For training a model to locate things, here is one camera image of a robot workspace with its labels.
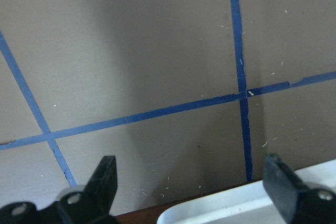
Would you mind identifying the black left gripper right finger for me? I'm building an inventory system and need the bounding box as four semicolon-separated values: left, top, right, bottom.
262;153;310;223

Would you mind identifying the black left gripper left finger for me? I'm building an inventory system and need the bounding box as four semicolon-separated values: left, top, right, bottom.
83;155;117;214

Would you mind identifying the wooden drawer with white handle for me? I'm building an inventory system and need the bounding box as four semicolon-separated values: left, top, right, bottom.
116;160;335;223

